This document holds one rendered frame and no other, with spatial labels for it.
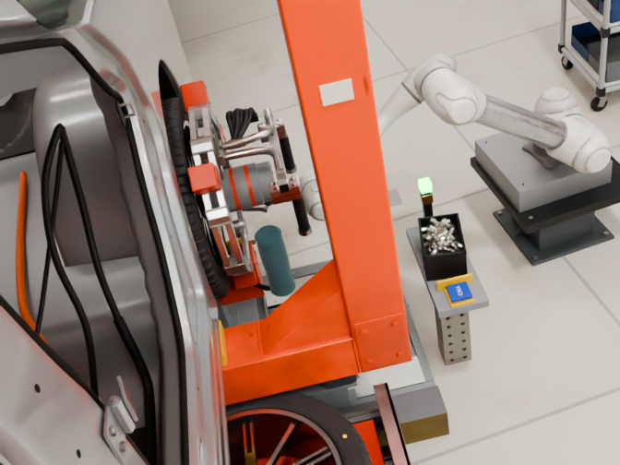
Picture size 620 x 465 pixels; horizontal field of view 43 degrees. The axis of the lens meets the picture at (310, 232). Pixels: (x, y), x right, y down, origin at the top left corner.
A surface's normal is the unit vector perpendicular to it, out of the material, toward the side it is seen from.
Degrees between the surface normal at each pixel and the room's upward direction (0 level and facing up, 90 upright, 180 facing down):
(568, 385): 0
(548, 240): 90
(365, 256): 90
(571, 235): 90
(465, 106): 89
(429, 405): 0
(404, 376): 0
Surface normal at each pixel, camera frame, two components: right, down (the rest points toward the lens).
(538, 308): -0.18, -0.74
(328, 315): 0.15, 0.63
